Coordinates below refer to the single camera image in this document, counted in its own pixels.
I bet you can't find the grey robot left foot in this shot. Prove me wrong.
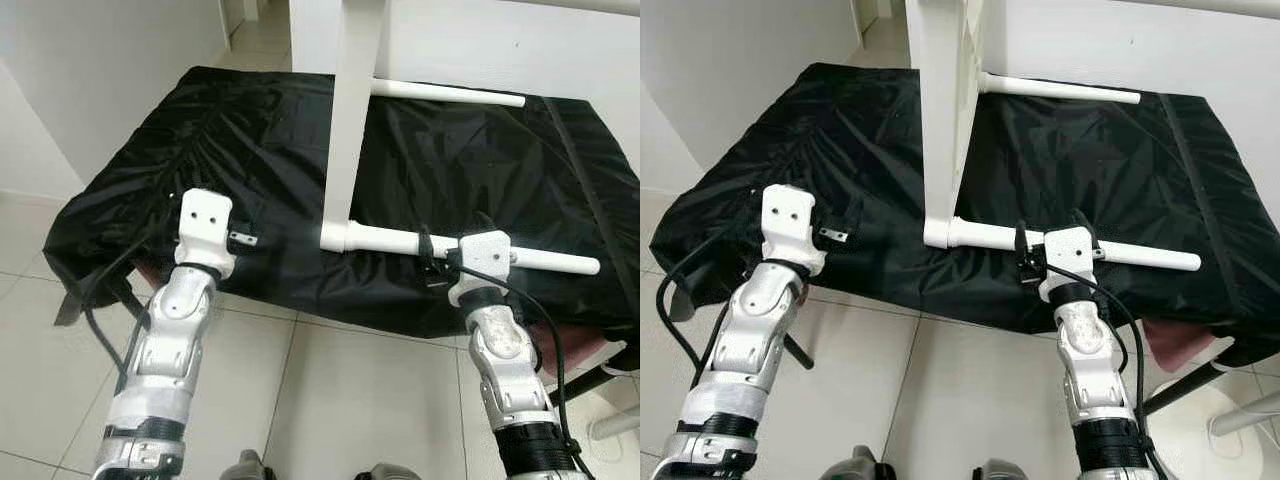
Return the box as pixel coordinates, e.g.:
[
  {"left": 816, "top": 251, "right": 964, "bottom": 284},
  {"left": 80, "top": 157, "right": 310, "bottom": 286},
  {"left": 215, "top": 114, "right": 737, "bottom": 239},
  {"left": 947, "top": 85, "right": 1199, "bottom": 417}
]
[
  {"left": 825, "top": 445, "right": 896, "bottom": 480},
  {"left": 220, "top": 450, "right": 276, "bottom": 480}
]

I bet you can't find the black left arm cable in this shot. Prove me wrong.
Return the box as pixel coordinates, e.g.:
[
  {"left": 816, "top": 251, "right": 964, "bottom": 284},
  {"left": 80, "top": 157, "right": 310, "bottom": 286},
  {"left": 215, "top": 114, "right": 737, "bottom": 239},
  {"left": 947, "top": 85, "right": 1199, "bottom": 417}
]
[
  {"left": 655, "top": 225, "right": 776, "bottom": 376},
  {"left": 80, "top": 240, "right": 186, "bottom": 381}
]

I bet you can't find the pink padded table corner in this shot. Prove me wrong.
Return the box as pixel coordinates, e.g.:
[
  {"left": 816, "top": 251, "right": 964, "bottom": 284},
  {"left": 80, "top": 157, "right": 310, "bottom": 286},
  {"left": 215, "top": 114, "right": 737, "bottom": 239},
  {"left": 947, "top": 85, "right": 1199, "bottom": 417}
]
[
  {"left": 1140, "top": 318, "right": 1236, "bottom": 371},
  {"left": 540, "top": 322, "right": 613, "bottom": 376}
]

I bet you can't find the white round fan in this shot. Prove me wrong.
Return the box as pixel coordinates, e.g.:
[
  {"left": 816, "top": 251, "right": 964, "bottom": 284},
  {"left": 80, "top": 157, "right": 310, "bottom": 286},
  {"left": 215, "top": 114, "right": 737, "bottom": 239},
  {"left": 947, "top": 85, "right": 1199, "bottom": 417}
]
[
  {"left": 1205, "top": 385, "right": 1280, "bottom": 436},
  {"left": 588, "top": 400, "right": 641, "bottom": 441}
]

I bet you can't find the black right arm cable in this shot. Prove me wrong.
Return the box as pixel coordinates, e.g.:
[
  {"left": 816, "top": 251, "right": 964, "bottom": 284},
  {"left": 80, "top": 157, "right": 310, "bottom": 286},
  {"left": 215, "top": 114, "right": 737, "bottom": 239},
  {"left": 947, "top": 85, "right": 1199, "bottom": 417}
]
[
  {"left": 450, "top": 262, "right": 571, "bottom": 451},
  {"left": 1040, "top": 260, "right": 1151, "bottom": 451}
]

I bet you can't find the black fabric table cover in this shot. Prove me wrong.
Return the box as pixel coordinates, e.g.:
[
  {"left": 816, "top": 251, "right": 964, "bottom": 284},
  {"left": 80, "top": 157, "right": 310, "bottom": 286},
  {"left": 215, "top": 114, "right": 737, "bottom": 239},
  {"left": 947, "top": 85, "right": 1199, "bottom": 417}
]
[
  {"left": 650, "top": 62, "right": 1280, "bottom": 369},
  {"left": 42, "top": 65, "right": 641, "bottom": 346}
]

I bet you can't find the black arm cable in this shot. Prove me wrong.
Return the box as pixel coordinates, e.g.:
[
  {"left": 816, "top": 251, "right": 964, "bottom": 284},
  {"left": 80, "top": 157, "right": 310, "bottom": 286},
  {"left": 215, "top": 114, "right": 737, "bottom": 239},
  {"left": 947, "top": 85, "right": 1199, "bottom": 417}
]
[
  {"left": 450, "top": 262, "right": 571, "bottom": 451},
  {"left": 1040, "top": 260, "right": 1151, "bottom": 451},
  {"left": 655, "top": 225, "right": 776, "bottom": 376},
  {"left": 80, "top": 240, "right": 186, "bottom": 381}
]

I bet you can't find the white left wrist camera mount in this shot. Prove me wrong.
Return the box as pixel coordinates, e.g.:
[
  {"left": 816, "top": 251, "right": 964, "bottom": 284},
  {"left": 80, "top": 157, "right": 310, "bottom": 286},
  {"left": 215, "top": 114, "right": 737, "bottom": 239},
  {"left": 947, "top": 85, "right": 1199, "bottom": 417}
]
[
  {"left": 178, "top": 188, "right": 236, "bottom": 281},
  {"left": 760, "top": 185, "right": 826, "bottom": 279}
]

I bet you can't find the white plastic table top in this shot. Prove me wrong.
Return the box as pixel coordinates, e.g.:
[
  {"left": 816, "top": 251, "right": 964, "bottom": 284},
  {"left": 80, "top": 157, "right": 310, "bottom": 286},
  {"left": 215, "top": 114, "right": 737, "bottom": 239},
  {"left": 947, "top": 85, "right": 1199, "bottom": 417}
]
[
  {"left": 920, "top": 0, "right": 989, "bottom": 249},
  {"left": 318, "top": 0, "right": 391, "bottom": 253}
]

